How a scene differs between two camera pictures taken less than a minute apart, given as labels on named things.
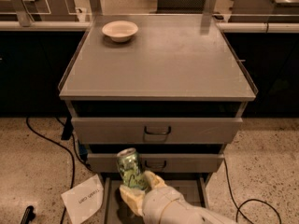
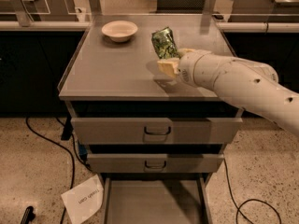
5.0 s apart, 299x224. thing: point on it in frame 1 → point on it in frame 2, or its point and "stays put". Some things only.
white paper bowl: [120, 31] stays put
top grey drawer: [157, 121] stays put
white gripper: [158, 200] → [193, 66]
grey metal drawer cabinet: [170, 86] stays put
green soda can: [129, 165] → [163, 43]
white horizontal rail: [221, 27] stays put
